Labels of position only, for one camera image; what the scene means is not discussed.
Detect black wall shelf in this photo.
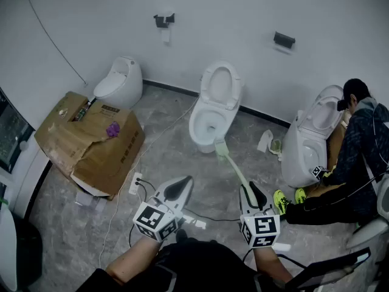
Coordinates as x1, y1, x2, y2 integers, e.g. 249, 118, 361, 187
273, 31, 296, 49

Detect clear plastic bottle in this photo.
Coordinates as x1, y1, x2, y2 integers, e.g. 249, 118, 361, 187
74, 101, 91, 122

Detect black wall paper holder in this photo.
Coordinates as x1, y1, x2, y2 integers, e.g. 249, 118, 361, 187
153, 12, 176, 29

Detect person's black shirt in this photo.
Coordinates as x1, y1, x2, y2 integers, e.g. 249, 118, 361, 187
75, 268, 128, 292

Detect thin white cable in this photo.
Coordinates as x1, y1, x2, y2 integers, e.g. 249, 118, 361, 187
97, 95, 201, 270

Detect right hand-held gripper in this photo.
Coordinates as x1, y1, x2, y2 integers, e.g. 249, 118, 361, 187
239, 180, 281, 251

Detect white curved seat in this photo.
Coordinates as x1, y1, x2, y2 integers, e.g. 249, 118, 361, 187
346, 175, 389, 249

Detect large torn cardboard box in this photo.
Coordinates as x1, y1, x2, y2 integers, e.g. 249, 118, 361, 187
33, 91, 146, 198

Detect white cabinet with dark glass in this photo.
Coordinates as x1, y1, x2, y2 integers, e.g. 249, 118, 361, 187
0, 86, 52, 218

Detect white paper towel strip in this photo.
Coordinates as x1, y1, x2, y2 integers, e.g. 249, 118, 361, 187
256, 129, 274, 153

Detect egg-shaped white toilet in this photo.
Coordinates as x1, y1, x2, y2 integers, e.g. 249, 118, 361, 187
92, 55, 143, 111

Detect white toilet with tilted lid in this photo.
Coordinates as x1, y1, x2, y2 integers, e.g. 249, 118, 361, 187
281, 85, 346, 189

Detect small brown cardboard box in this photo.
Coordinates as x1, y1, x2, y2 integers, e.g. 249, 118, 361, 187
326, 114, 349, 194

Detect person's left forearm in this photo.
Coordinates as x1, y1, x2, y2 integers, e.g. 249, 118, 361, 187
105, 235, 162, 287

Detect white toilet with raised seat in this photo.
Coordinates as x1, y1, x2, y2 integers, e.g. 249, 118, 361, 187
188, 60, 243, 155

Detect person's black shorts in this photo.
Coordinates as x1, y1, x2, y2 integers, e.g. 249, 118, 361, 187
121, 237, 274, 292

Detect person's right forearm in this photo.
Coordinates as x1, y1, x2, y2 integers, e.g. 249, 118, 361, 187
251, 245, 295, 285

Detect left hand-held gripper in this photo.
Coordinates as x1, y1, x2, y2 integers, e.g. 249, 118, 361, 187
133, 176, 195, 251

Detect white power strip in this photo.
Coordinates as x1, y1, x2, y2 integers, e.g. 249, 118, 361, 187
128, 172, 143, 195

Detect thin grey wall cable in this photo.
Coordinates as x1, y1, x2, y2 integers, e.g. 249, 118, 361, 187
22, 0, 89, 86

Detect pale green toilet brush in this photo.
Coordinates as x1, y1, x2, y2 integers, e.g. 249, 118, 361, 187
213, 136, 260, 210

